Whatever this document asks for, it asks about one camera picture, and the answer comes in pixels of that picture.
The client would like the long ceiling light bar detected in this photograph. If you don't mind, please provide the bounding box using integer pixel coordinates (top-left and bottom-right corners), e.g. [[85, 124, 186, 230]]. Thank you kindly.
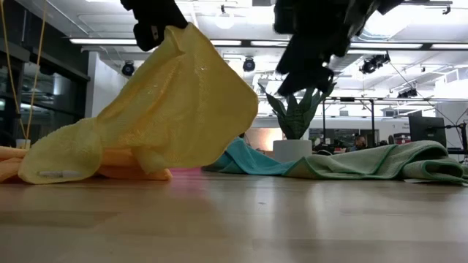
[[69, 37, 468, 50]]

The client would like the black computer monitor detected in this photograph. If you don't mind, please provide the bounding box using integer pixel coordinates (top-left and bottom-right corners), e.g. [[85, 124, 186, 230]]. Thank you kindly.
[[408, 115, 448, 148]]

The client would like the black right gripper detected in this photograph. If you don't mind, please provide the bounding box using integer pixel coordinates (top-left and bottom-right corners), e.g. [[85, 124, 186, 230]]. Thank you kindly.
[[273, 0, 403, 96]]

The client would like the person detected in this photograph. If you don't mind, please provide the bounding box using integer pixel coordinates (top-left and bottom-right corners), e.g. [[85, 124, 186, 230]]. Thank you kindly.
[[349, 134, 369, 153]]

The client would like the orange microfiber towel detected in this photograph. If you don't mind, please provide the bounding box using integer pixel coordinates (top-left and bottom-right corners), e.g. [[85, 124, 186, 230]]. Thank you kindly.
[[0, 145, 173, 183]]

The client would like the green snake plant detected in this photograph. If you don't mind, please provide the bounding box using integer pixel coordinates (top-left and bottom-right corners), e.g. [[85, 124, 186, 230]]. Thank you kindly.
[[257, 82, 337, 142]]

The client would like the teal microfiber towel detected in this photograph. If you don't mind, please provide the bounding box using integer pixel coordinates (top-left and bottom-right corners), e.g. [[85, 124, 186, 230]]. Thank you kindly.
[[202, 137, 297, 176]]

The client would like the yellow extension cable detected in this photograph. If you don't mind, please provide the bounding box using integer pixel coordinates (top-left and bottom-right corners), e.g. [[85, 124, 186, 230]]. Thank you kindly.
[[0, 0, 48, 149]]

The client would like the light green microfiber towel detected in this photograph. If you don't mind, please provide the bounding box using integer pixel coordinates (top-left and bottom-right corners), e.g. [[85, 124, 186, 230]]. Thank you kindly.
[[283, 140, 468, 186]]

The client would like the yellow microfiber towel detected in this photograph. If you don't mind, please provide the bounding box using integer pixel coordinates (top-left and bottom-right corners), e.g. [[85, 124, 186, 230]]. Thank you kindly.
[[18, 22, 260, 185]]

